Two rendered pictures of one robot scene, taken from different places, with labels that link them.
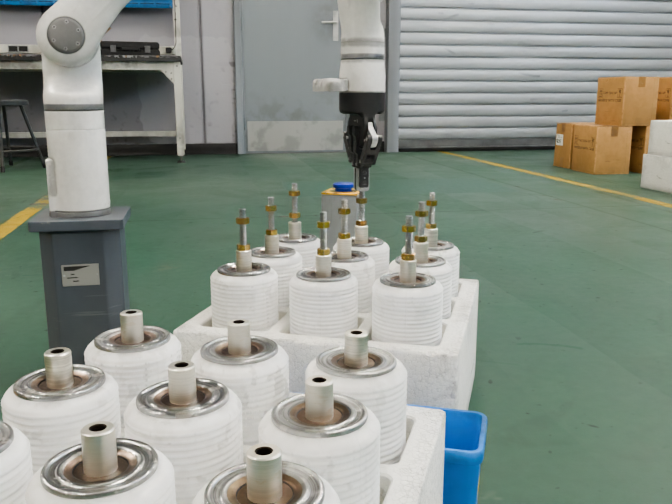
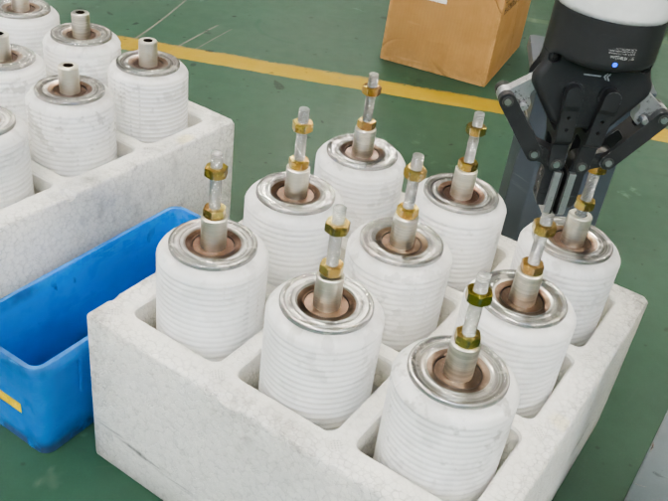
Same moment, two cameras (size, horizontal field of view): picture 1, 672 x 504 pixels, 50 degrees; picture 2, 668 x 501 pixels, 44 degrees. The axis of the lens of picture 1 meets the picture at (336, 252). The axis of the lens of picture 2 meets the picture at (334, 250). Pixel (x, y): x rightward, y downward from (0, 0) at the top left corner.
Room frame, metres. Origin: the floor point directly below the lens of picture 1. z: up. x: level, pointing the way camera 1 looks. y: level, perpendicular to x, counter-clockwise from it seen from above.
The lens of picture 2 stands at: (1.19, -0.63, 0.65)
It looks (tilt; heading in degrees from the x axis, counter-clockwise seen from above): 34 degrees down; 105
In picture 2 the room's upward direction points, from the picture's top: 8 degrees clockwise
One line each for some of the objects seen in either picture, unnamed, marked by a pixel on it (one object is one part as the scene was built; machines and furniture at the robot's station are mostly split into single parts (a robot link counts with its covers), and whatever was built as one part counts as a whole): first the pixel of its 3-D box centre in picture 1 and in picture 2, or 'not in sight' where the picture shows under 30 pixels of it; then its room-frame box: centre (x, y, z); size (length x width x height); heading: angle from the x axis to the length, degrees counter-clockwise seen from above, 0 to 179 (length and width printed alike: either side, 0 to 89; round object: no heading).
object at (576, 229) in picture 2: (294, 231); (576, 229); (1.23, 0.07, 0.26); 0.02 x 0.02 x 0.03
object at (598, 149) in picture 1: (601, 148); not in sight; (4.69, -1.71, 0.15); 0.30 x 0.24 x 0.30; 10
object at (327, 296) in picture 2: (420, 253); (328, 290); (1.05, -0.13, 0.26); 0.02 x 0.02 x 0.03
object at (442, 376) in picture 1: (344, 355); (375, 375); (1.08, -0.01, 0.09); 0.39 x 0.39 x 0.18; 75
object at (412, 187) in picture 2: (344, 224); (411, 193); (1.08, -0.01, 0.30); 0.01 x 0.01 x 0.08
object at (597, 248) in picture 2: (295, 238); (572, 241); (1.23, 0.07, 0.25); 0.08 x 0.08 x 0.01
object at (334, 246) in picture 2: (421, 226); (334, 249); (1.05, -0.13, 0.30); 0.01 x 0.01 x 0.08
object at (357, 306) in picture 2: (420, 261); (326, 303); (1.05, -0.13, 0.25); 0.08 x 0.08 x 0.01
